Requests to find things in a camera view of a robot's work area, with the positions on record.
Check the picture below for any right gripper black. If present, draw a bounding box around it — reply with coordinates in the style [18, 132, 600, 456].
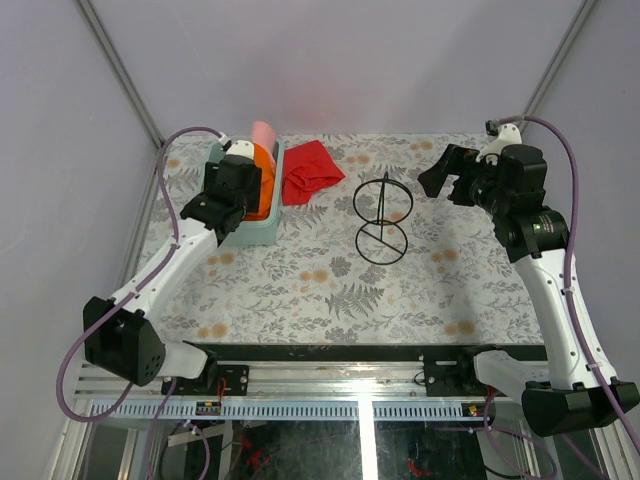
[417, 144, 510, 217]

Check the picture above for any orange bucket hat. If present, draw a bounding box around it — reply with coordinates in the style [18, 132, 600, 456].
[245, 143, 275, 221]

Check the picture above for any pink bucket hat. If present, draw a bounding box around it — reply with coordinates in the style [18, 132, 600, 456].
[251, 121, 277, 171]

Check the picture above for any light green plastic bin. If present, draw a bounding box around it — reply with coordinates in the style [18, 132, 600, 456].
[203, 141, 282, 246]

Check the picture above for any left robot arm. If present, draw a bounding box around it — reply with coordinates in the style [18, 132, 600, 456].
[83, 151, 262, 395]

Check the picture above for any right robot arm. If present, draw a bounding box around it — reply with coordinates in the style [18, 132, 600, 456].
[418, 144, 639, 437]

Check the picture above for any red folded cloth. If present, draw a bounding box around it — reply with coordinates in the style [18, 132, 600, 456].
[282, 140, 345, 206]

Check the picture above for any floral table mat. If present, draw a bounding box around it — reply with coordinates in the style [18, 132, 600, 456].
[154, 133, 542, 344]

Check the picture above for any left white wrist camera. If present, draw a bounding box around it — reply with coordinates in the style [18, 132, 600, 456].
[216, 133, 255, 163]

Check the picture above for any black wire hat stand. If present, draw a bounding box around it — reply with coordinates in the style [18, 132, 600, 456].
[352, 172, 414, 266]

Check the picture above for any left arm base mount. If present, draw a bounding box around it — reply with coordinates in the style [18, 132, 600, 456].
[173, 363, 250, 399]

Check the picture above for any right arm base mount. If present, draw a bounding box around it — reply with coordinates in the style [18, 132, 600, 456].
[419, 348, 487, 397]

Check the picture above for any aluminium rail frame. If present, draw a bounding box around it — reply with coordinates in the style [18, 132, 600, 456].
[47, 344, 636, 480]

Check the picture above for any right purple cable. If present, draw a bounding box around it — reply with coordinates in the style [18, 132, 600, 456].
[479, 115, 640, 480]

